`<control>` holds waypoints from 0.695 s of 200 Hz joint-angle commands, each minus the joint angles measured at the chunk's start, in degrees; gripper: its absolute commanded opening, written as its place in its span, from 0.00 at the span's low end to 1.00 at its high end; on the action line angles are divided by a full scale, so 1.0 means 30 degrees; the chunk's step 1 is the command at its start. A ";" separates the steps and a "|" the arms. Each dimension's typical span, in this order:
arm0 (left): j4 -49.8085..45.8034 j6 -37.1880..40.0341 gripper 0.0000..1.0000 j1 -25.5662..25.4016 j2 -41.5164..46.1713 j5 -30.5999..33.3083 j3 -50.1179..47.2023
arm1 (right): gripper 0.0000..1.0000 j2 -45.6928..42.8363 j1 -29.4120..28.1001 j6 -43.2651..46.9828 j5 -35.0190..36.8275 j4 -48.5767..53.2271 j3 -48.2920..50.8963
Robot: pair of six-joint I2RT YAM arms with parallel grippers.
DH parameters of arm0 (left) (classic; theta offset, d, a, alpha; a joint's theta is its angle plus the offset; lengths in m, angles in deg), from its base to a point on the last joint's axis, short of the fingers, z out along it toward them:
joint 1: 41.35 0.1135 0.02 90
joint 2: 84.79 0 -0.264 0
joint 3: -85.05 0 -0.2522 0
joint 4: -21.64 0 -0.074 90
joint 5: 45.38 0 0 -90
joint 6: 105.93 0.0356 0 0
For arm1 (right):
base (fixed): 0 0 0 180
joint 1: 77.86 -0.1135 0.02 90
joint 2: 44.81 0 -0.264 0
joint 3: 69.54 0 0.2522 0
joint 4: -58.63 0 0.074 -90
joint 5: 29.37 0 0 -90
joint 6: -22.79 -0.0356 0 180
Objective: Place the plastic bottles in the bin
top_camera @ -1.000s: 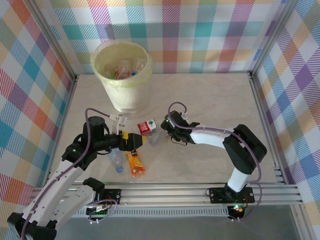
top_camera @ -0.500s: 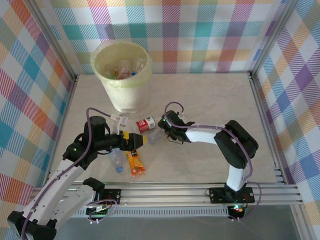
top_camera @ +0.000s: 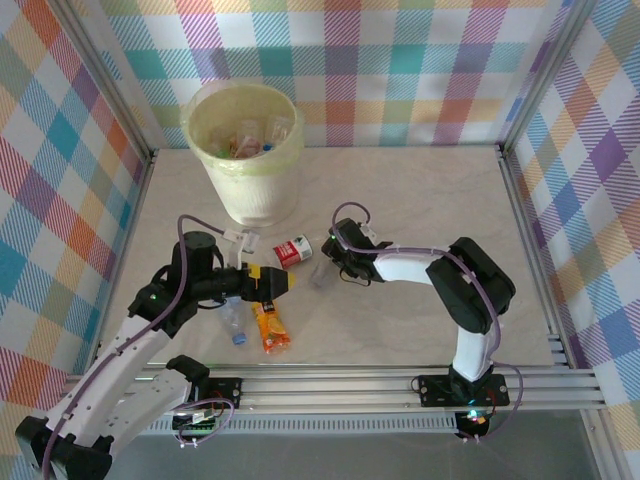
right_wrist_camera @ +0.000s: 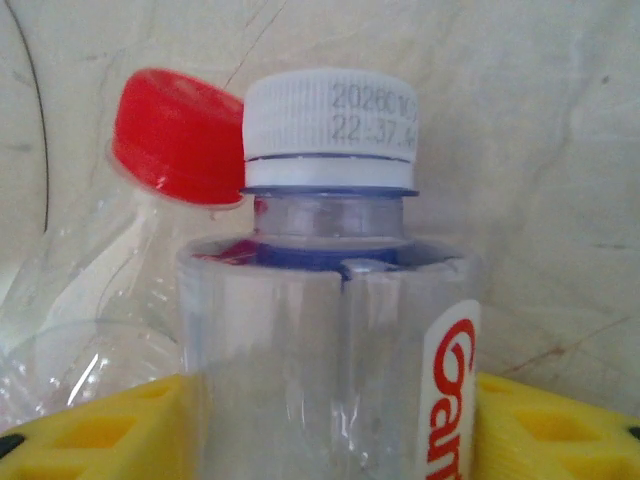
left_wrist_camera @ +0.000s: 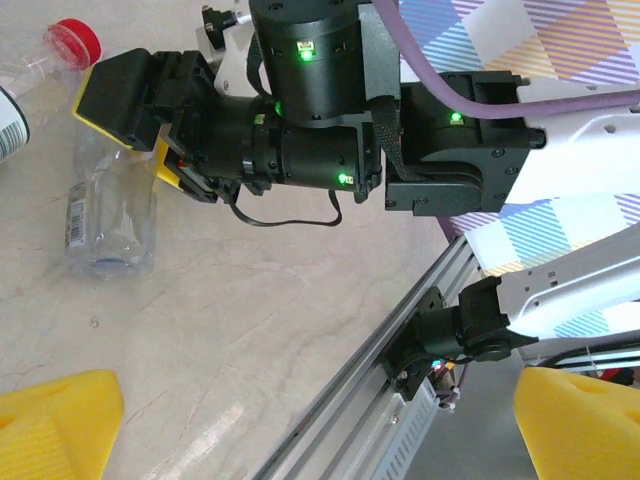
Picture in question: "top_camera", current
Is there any tall clear bottle white cap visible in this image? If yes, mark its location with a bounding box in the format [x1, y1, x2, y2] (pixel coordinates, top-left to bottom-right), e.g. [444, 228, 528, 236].
[307, 259, 341, 291]

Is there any red green label water bottle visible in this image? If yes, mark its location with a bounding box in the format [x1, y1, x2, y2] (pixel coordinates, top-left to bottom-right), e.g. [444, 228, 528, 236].
[272, 233, 315, 271]

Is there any orange juice bottle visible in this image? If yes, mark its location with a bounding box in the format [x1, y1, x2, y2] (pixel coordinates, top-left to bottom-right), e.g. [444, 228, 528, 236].
[249, 299, 293, 355]

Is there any water bottle blue cap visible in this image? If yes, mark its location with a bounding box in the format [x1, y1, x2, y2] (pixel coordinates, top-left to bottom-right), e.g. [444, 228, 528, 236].
[217, 294, 250, 347]

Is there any white plastic waste bin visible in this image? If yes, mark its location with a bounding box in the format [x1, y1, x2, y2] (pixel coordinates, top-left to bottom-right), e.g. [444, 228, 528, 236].
[179, 82, 305, 227]

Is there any yellow-green bin liner bag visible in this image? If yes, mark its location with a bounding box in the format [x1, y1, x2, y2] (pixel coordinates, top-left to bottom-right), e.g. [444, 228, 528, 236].
[179, 82, 305, 176]

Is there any black controller board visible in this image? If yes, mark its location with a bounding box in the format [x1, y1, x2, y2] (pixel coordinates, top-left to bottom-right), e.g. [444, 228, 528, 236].
[172, 408, 222, 437]
[458, 408, 492, 440]

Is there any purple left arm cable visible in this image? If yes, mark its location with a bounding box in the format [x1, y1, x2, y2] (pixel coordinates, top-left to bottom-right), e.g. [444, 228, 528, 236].
[39, 214, 236, 480]

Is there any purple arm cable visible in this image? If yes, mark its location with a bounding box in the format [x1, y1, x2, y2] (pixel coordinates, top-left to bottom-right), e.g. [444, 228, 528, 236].
[331, 201, 525, 445]
[39, 214, 236, 480]

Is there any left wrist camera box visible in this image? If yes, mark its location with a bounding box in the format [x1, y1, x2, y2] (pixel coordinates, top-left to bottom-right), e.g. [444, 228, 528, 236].
[222, 228, 262, 269]

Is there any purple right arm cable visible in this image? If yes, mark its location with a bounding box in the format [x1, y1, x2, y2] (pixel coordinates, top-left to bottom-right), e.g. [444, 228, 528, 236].
[331, 201, 525, 445]

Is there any aluminium side rail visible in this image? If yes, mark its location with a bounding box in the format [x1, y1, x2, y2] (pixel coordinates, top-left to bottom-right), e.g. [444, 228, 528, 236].
[87, 147, 160, 376]
[497, 144, 574, 374]

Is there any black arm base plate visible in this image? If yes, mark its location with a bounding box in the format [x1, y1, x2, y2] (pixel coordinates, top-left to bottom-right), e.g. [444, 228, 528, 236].
[417, 373, 511, 409]
[151, 377, 245, 412]

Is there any aluminium front rail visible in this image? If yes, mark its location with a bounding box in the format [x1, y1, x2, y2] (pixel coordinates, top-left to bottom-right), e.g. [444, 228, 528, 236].
[54, 363, 609, 415]

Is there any grey slotted cable duct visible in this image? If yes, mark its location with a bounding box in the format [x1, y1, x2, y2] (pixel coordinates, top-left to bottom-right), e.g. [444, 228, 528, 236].
[78, 417, 461, 437]

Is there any aluminium frame post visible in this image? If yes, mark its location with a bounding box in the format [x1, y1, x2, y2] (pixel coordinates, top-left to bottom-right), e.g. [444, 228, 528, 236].
[497, 0, 599, 159]
[47, 0, 157, 164]

